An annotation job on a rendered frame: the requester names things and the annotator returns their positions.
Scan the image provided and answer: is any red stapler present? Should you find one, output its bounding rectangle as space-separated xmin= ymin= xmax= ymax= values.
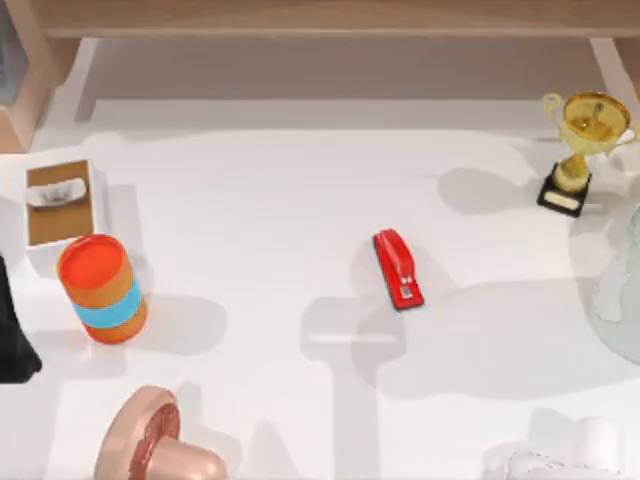
xmin=372 ymin=228 xmax=425 ymax=312

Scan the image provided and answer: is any wooden cupboard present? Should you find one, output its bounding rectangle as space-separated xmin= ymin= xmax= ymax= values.
xmin=29 ymin=0 xmax=640 ymax=121

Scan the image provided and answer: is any pink mushroom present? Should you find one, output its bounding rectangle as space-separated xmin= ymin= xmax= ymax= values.
xmin=93 ymin=384 xmax=229 ymax=480

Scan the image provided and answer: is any white box with brown face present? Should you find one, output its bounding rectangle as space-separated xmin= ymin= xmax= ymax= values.
xmin=24 ymin=159 xmax=109 ymax=250

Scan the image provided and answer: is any gold trophy with black base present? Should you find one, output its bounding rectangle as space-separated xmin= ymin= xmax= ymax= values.
xmin=536 ymin=91 xmax=640 ymax=218

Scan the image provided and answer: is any pale glass vase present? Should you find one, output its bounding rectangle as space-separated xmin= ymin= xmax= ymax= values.
xmin=591 ymin=149 xmax=640 ymax=365

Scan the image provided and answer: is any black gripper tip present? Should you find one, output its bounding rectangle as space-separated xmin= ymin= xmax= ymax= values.
xmin=0 ymin=256 xmax=43 ymax=385

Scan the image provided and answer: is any white crumpled object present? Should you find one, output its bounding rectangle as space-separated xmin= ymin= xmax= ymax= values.
xmin=482 ymin=416 xmax=640 ymax=480

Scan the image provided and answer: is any wooden side cabinet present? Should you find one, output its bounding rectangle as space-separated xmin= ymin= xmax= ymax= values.
xmin=0 ymin=0 xmax=66 ymax=154

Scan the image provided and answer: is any orange and blue ring stack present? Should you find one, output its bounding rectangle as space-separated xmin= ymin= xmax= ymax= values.
xmin=56 ymin=233 xmax=149 ymax=345

